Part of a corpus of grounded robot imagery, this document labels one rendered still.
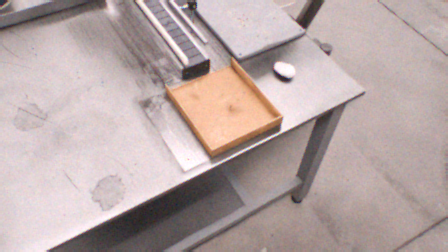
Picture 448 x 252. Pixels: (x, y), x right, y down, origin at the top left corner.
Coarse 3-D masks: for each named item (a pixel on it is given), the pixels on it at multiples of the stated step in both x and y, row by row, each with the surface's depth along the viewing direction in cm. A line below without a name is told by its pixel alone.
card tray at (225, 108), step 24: (216, 72) 145; (240, 72) 143; (192, 96) 138; (216, 96) 138; (240, 96) 138; (264, 96) 135; (192, 120) 132; (216, 120) 132; (240, 120) 132; (264, 120) 133; (216, 144) 126
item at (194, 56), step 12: (144, 0) 160; (156, 0) 160; (144, 12) 155; (156, 12) 156; (168, 24) 152; (180, 36) 148; (180, 48) 145; (192, 48) 145; (180, 60) 141; (192, 60) 141; (204, 60) 142
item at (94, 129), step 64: (0, 64) 143; (64, 64) 145; (128, 64) 146; (256, 64) 148; (320, 64) 150; (0, 128) 127; (64, 128) 128; (128, 128) 129; (0, 192) 115; (64, 192) 115; (128, 192) 116
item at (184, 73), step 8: (128, 0) 161; (160, 0) 161; (136, 8) 157; (168, 8) 158; (136, 16) 160; (144, 16) 154; (144, 24) 155; (152, 32) 150; (160, 40) 147; (192, 40) 148; (160, 48) 150; (168, 48) 145; (200, 48) 145; (208, 56) 143; (176, 64) 141; (200, 64) 142; (208, 64) 144; (184, 72) 140; (192, 72) 142; (200, 72) 145
